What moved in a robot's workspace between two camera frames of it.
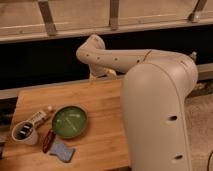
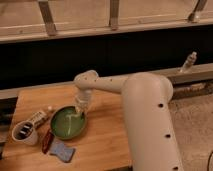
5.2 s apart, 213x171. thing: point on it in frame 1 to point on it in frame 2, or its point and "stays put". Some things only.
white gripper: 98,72 to 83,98
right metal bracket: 194,17 stays put
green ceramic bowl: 70,121 stays put
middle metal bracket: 114,11 stays put
